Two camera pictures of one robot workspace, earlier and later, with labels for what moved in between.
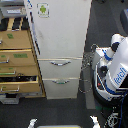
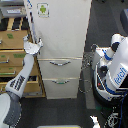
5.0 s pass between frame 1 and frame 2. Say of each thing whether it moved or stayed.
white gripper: moved
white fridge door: stayed
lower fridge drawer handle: stayed
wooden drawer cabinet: stayed
